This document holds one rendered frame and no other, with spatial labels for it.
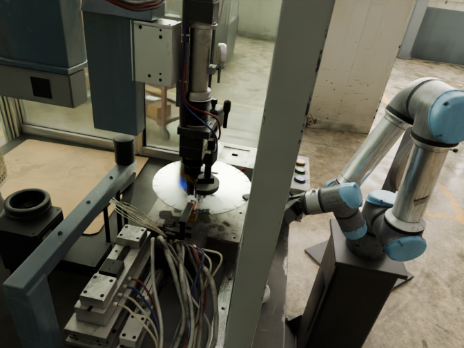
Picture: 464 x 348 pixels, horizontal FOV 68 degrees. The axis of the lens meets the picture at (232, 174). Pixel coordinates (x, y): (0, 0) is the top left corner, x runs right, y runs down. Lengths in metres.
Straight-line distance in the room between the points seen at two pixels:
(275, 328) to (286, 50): 0.86
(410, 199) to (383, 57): 3.28
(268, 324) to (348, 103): 3.54
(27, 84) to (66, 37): 0.17
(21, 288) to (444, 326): 2.14
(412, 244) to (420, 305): 1.30
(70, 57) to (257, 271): 0.71
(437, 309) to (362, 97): 2.60
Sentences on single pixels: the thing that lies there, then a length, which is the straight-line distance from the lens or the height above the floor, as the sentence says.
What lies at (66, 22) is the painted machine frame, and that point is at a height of 1.43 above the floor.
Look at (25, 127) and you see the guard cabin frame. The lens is 2.00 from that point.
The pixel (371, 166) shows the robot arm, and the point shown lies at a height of 1.11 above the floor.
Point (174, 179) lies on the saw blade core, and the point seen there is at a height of 0.95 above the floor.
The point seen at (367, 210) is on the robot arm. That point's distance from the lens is 1.28.
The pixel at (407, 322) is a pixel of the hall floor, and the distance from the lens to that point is 2.32.
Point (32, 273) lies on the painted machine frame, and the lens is 0.79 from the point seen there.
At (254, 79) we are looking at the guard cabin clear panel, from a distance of 1.48.
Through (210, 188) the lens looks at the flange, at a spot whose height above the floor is 0.96.
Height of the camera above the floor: 1.59
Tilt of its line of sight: 31 degrees down
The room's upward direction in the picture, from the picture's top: 8 degrees clockwise
